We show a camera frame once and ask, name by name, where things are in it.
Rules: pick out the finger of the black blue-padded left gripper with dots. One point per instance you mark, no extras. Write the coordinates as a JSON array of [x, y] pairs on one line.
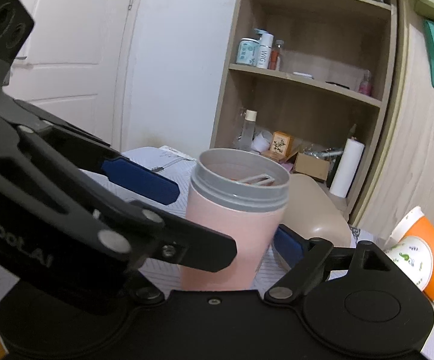
[[179, 241], [140, 180]]

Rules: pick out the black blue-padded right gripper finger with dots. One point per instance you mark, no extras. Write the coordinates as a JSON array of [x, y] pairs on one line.
[[309, 257]]

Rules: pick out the pink cup with grey rim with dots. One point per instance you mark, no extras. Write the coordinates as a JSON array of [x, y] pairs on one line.
[[244, 196]]

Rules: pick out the taupe beige cup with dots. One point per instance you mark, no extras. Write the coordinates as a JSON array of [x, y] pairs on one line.
[[311, 213]]

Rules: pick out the white paper cup green pattern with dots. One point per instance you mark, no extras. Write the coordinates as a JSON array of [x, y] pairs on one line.
[[414, 257]]

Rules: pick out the white paper packet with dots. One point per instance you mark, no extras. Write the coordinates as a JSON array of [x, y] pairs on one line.
[[178, 153]]

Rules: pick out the brown cardboard box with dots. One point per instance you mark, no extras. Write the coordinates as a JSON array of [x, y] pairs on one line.
[[314, 167]]

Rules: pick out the white paper towel roll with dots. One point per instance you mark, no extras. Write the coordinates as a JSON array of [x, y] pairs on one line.
[[347, 168]]

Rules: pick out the small orange floral box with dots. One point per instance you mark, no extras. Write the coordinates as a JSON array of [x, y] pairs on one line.
[[281, 143]]

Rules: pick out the white panel door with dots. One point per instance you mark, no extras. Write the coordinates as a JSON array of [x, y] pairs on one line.
[[72, 63]]

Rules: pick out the clear bottle cream cap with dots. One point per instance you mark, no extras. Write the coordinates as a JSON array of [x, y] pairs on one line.
[[245, 136]]

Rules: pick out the white round container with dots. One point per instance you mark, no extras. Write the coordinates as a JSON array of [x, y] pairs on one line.
[[262, 141]]

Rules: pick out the light wood wardrobe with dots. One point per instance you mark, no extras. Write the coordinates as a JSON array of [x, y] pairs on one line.
[[402, 172]]

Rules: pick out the teal white pump bottle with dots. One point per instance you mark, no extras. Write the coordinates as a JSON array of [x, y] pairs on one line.
[[248, 49]]

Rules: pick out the wooden open shelf unit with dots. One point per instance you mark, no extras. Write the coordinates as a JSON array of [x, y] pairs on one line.
[[328, 45]]

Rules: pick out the small pink bottle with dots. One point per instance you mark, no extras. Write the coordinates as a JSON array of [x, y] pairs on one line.
[[366, 84]]

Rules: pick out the small orange bottle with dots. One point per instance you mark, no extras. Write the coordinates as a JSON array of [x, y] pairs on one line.
[[275, 59]]

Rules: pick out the white tube bottle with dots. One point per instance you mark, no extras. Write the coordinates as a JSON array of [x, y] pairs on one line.
[[264, 50]]

